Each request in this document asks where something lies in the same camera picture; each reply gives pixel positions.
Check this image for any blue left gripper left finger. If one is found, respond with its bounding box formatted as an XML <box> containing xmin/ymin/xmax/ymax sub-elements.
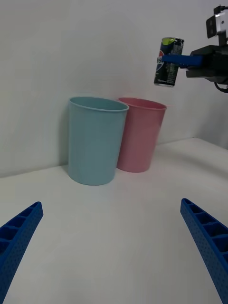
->
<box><xmin>0</xmin><ymin>201</ymin><xmax>44</xmax><ymax>304</ymax></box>

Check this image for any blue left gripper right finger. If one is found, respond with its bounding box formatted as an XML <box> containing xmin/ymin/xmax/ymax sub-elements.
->
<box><xmin>180</xmin><ymin>198</ymin><xmax>228</xmax><ymax>304</ymax></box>

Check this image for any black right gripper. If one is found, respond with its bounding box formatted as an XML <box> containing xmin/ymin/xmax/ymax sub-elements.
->
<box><xmin>161</xmin><ymin>45</ymin><xmax>228</xmax><ymax>86</ymax></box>

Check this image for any black drink can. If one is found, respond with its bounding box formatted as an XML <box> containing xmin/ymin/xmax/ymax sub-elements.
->
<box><xmin>153</xmin><ymin>37</ymin><xmax>185</xmax><ymax>88</ymax></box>

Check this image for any pink plastic bin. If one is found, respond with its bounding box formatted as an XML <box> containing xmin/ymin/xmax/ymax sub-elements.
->
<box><xmin>116</xmin><ymin>97</ymin><xmax>168</xmax><ymax>173</ymax></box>

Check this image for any pale blue plastic bin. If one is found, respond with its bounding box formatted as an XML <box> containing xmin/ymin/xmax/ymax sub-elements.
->
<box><xmin>68</xmin><ymin>96</ymin><xmax>130</xmax><ymax>186</ymax></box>

